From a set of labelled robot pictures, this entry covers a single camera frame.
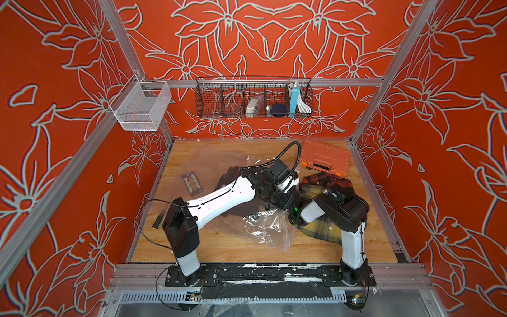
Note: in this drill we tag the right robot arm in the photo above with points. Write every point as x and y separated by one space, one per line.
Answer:
349 213

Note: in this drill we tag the white wire wall basket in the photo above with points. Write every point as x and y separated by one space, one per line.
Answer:
140 107

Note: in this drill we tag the light blue box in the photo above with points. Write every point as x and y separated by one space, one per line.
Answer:
294 93

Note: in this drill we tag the clear plastic vacuum bag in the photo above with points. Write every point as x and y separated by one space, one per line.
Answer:
245 198

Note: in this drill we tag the dark blue round object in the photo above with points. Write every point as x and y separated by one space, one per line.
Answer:
278 110

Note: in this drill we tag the black wire wall basket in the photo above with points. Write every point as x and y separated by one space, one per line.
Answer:
250 97

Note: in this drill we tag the red black plaid shirt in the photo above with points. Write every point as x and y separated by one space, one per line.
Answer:
327 180

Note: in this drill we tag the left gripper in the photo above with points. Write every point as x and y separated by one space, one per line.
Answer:
290 199

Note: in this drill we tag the yellow green plaid shirt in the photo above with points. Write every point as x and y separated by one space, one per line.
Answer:
323 228

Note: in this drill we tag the small picture card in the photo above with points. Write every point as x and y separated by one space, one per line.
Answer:
192 183

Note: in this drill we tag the black handled screwdriver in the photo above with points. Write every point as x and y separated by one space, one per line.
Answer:
161 216

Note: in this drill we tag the orange plastic tool case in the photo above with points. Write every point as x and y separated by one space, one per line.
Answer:
325 158

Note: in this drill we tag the grey packet in basket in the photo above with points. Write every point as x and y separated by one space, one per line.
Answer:
254 107

